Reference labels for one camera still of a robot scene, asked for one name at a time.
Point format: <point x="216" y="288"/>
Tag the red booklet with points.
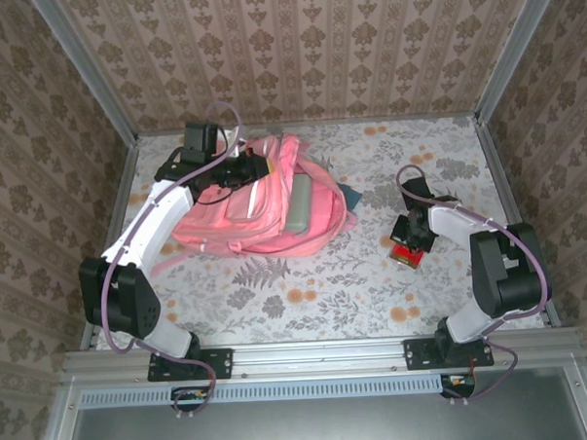
<point x="407" y="256"/>

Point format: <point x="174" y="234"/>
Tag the grey metal sheet panel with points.
<point x="307" y="429"/>

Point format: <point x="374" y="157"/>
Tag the aluminium frame post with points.
<point x="519" y="44"/>
<point x="82" y="59"/>

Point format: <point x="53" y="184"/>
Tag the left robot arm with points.
<point x="143" y="231"/>

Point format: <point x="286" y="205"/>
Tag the small teal wallet notebook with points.
<point x="353" y="198"/>

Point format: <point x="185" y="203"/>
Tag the wide aluminium mounting rail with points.
<point x="319" y="355"/>

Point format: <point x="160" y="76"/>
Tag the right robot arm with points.
<point x="510" y="274"/>

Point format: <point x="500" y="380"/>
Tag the pink school backpack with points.
<point x="254" y="217"/>

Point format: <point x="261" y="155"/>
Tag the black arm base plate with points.
<point x="418" y="355"/>
<point x="217" y="363"/>

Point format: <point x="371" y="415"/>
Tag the floral tablecloth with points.
<point x="350" y="300"/>

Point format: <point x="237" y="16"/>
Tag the mint green pencil case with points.
<point x="299" y="205"/>

